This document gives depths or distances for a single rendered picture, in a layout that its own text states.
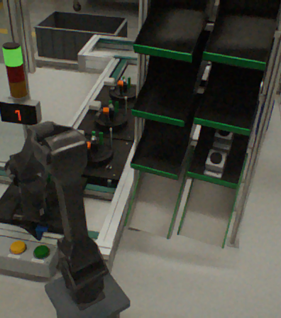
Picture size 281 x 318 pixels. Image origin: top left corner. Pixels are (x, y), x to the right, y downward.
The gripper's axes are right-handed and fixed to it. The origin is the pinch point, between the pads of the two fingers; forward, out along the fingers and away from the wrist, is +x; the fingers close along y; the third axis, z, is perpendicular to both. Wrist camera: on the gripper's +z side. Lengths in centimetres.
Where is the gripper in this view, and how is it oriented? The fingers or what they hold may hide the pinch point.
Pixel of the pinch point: (38, 230)
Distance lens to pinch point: 112.1
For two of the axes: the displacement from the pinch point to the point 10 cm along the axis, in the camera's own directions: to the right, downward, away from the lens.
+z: 1.9, -5.7, 8.0
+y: -9.8, -1.4, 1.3
